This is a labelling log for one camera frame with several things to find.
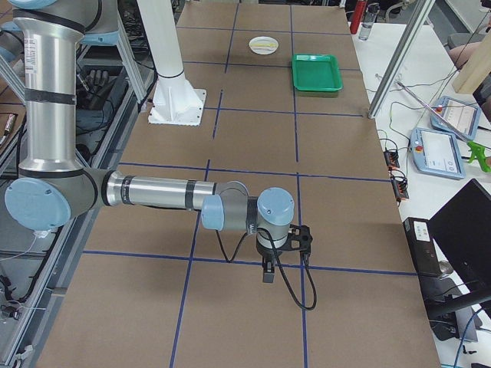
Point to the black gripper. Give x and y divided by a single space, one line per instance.
268 253

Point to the white round plate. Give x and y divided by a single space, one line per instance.
263 40

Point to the yellow plastic spoon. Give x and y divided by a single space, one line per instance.
264 46

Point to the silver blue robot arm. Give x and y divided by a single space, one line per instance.
53 187

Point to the black desktop computer box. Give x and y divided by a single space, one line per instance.
422 247

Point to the near orange black connector block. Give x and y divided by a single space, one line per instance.
399 184

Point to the orange black connector block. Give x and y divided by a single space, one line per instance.
399 184
391 155

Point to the far orange black connector block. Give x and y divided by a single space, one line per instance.
391 155

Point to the black computer monitor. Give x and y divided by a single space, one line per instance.
461 229

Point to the near blue teach pendant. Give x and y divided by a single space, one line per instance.
436 153

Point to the blue teach pendant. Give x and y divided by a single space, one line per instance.
436 153
460 114

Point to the green plastic tray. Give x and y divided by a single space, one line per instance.
316 73

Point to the far blue teach pendant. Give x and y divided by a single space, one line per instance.
460 114

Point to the red bottle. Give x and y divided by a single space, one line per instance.
357 15

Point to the clear water bottle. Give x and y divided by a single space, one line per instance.
370 17

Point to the wooden beam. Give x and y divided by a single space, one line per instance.
473 62

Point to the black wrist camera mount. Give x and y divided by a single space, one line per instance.
299 239

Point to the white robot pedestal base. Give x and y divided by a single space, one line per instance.
175 101

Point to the green handled grabber tool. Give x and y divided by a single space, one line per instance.
477 150

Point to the aluminium frame post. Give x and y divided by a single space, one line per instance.
404 45

